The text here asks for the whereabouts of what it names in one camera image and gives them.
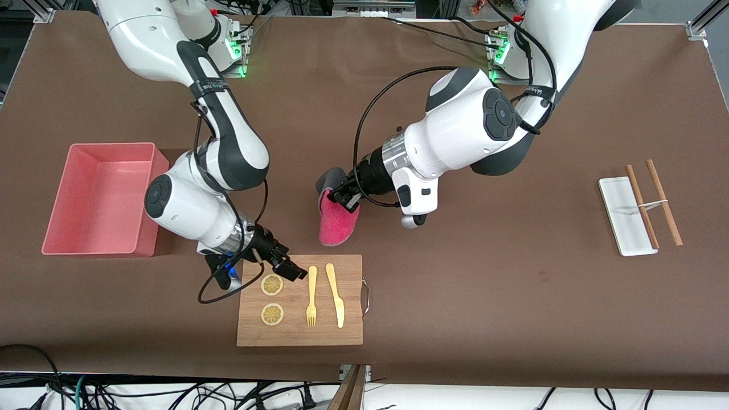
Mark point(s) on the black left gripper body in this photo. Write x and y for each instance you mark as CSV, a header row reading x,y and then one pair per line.
x,y
369,172

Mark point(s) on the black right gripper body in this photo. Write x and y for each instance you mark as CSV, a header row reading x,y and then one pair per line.
x,y
263,241

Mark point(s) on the pink and grey cloth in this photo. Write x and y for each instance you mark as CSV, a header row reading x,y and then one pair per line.
x,y
336,228

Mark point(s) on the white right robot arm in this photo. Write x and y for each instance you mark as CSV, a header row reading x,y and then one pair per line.
x,y
142,34

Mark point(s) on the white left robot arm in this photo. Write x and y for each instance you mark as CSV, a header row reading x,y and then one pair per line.
x,y
467,125

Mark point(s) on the lemon slice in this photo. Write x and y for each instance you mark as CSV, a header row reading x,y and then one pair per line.
x,y
272,314
272,286

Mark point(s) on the yellow plastic fork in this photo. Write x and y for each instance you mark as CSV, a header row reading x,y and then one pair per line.
x,y
312,285

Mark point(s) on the yellow plastic knife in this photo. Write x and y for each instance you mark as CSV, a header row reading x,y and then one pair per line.
x,y
336,296

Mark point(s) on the wooden cutting board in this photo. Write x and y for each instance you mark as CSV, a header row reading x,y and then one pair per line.
x,y
296,336

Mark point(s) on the black power plug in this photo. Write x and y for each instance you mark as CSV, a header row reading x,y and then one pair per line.
x,y
308,401

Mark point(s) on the brown wooden beam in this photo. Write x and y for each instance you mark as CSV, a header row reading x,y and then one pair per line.
x,y
350,393

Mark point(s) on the grey metal device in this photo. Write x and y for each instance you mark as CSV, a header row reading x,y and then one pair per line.
x,y
370,8

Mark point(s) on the pink plastic bin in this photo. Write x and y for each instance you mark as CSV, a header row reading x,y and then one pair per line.
x,y
85,228

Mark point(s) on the white rectangular tray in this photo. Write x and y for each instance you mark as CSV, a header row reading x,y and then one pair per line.
x,y
621,210

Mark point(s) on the brown wooden stick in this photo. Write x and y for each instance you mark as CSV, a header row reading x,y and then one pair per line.
x,y
642,208
664,202

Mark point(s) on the small metal bracket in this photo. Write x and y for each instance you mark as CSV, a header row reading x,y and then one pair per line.
x,y
367,373

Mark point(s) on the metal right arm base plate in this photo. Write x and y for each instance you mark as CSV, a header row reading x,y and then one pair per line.
x,y
233,73

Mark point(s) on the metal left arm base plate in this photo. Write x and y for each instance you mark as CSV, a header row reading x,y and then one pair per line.
x,y
498,57

